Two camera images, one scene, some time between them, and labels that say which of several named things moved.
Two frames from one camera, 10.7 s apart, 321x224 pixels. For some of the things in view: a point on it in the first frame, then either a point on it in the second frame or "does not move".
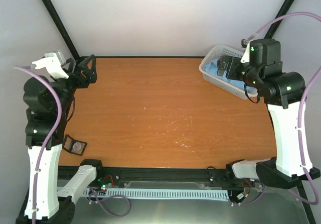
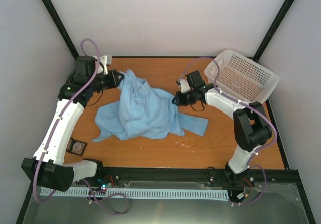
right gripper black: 224,60 → 179,102
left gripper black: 91,76 → 114,83
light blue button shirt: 211,68 → 140,113
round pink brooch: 76,145 does not move
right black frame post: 285,8 does not move
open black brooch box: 74,146 does not move
